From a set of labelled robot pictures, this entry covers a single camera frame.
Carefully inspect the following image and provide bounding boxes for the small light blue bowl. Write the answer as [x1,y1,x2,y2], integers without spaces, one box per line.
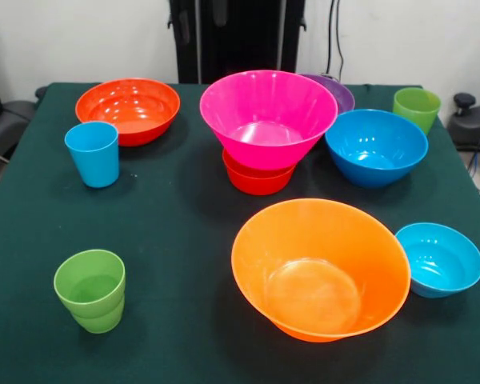
[394,222,480,299]

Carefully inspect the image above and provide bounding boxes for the black office chair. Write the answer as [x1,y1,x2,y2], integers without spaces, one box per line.
[0,51,49,161]

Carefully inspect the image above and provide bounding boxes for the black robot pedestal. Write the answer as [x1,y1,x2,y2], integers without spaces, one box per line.
[167,0,307,85]

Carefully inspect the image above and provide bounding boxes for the medium blue bowl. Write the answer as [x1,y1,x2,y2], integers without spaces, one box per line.
[324,109,430,189]

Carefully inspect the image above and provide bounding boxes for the green cup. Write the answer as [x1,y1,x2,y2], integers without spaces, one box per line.
[392,87,442,136]
[53,249,126,334]

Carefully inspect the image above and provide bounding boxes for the dark green table cloth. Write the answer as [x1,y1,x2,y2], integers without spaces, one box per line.
[0,82,480,384]

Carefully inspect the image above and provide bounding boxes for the large orange bowl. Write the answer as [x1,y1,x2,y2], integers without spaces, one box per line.
[230,198,412,343]

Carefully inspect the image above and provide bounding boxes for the blue cup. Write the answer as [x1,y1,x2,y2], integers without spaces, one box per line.
[64,122,120,188]

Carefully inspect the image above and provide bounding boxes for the large pink bowl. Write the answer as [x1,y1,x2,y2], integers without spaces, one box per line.
[199,70,339,171]

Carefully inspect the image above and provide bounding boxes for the large red bowl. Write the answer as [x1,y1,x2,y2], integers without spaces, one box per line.
[74,78,182,147]

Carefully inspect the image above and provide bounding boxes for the small red bowl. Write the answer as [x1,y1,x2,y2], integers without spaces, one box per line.
[222,148,298,196]

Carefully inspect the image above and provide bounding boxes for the purple bowl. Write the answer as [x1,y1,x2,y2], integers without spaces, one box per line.
[299,73,356,115]

